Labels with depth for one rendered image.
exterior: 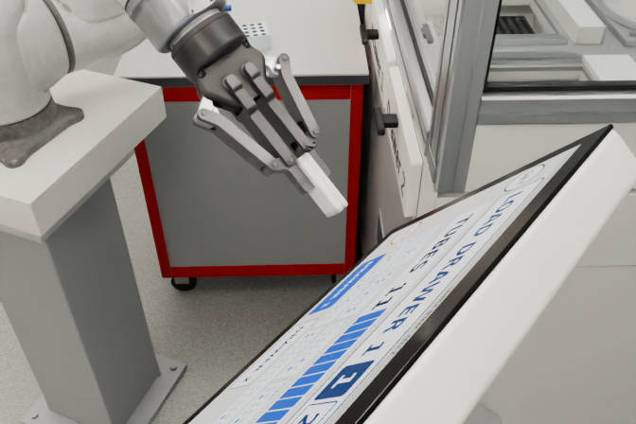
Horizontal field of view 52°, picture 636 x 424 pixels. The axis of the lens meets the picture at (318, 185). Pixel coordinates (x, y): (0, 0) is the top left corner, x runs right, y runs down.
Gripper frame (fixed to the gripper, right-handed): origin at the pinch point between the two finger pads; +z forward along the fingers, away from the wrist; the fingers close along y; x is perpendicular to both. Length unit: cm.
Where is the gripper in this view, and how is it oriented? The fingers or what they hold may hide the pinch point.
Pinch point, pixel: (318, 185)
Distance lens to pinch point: 69.3
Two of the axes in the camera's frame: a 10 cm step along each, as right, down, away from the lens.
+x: -4.1, 2.4, 8.8
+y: 6.7, -5.7, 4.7
